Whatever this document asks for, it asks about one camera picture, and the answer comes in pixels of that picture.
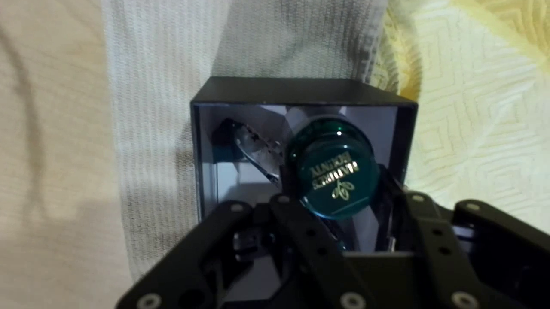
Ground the white and grey cloth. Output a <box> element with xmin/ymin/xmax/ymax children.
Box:
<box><xmin>101</xmin><ymin>0</ymin><xmax>401</xmax><ymax>282</ymax></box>

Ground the black open box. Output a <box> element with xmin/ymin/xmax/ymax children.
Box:
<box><xmin>188</xmin><ymin>76</ymin><xmax>419</xmax><ymax>256</ymax></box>

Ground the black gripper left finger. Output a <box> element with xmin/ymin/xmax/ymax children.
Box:
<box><xmin>116</xmin><ymin>192</ymin><xmax>374</xmax><ymax>309</ymax></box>

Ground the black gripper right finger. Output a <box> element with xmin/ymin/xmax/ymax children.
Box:
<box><xmin>372</xmin><ymin>165</ymin><xmax>550</xmax><ymax>309</ymax></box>

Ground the yellow patterned cloth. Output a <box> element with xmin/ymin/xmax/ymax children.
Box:
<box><xmin>370</xmin><ymin>0</ymin><xmax>550</xmax><ymax>230</ymax></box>

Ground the bottle with green cap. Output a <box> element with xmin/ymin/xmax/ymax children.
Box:
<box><xmin>281</xmin><ymin>117</ymin><xmax>382</xmax><ymax>222</ymax></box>

